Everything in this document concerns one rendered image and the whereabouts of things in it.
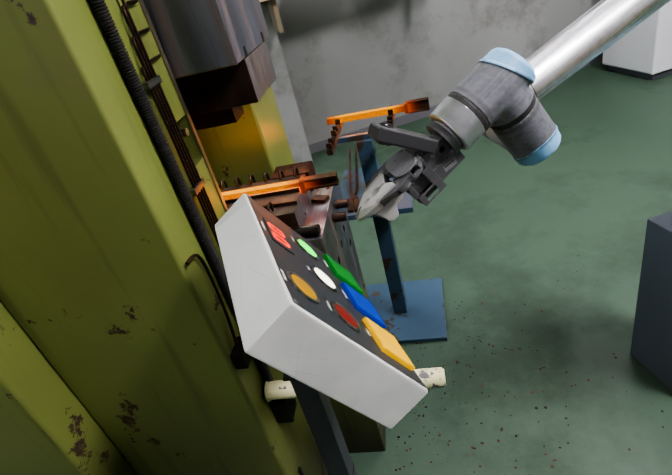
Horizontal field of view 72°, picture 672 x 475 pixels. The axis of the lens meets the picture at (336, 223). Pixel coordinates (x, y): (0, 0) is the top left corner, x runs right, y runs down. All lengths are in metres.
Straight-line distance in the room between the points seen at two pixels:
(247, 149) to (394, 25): 2.88
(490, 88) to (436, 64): 3.61
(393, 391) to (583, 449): 1.21
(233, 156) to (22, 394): 0.84
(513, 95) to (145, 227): 0.68
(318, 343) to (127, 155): 0.47
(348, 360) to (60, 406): 0.88
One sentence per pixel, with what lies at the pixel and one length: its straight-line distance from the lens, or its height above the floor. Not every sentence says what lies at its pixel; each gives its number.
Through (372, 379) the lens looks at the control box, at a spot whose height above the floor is 1.03.
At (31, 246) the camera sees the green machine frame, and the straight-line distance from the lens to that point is 1.06.
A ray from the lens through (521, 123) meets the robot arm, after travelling 0.87.
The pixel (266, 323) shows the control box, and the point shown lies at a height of 1.18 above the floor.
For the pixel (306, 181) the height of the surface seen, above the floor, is 1.01.
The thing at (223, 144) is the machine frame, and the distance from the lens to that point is 1.54.
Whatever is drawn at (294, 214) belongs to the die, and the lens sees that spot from 1.18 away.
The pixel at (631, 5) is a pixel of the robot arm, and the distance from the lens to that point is 1.13.
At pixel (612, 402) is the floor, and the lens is 1.94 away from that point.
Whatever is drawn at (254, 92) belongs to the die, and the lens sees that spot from 1.07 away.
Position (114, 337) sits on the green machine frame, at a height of 0.92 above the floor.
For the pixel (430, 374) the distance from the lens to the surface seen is 1.15.
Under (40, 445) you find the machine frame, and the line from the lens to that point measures 1.38.
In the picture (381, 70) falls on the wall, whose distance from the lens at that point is 4.23.
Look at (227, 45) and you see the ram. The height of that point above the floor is 1.40.
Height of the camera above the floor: 1.52
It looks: 30 degrees down
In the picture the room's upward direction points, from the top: 15 degrees counter-clockwise
